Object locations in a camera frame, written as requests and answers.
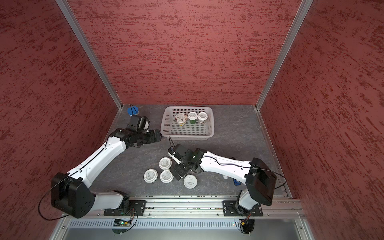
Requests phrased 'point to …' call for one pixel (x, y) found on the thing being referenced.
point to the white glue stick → (225, 177)
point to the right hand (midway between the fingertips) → (181, 170)
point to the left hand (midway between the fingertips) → (154, 140)
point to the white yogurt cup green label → (192, 116)
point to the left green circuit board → (119, 222)
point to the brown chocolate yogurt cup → (181, 118)
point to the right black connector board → (246, 226)
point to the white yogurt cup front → (190, 181)
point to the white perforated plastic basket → (171, 129)
